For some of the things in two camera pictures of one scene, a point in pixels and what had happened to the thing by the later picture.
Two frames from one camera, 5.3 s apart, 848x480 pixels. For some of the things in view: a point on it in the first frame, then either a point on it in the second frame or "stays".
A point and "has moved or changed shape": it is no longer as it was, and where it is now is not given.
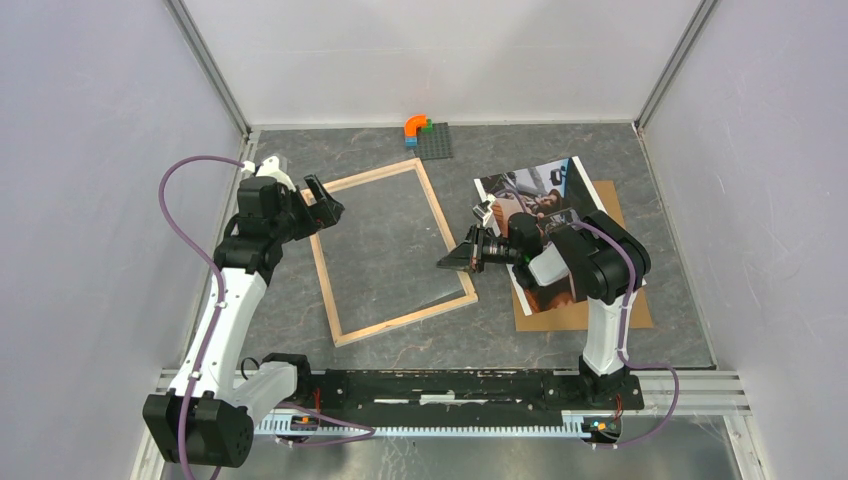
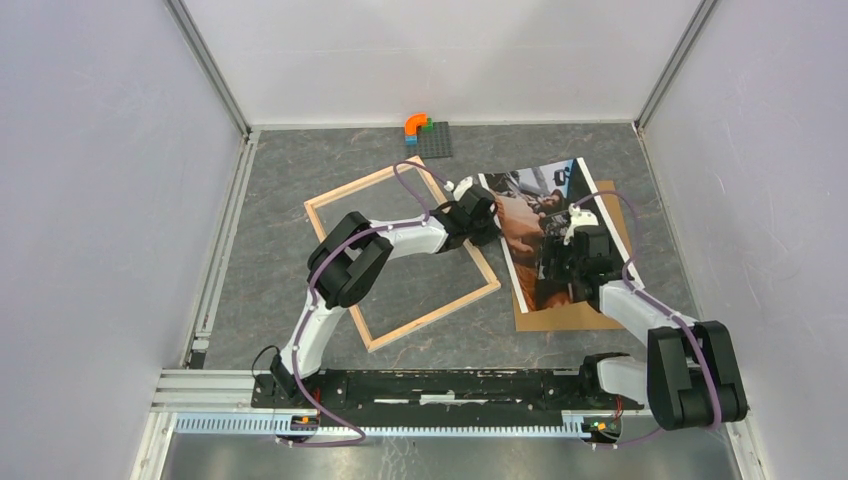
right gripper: x=468 y=256 -> x=553 y=248
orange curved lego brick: x=412 y=122 stays
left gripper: x=326 y=211 -> x=491 y=234
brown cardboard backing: x=573 y=316 stays
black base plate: x=458 y=391 stays
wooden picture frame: x=469 y=298 has moved or changed shape
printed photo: x=557 y=192 stays
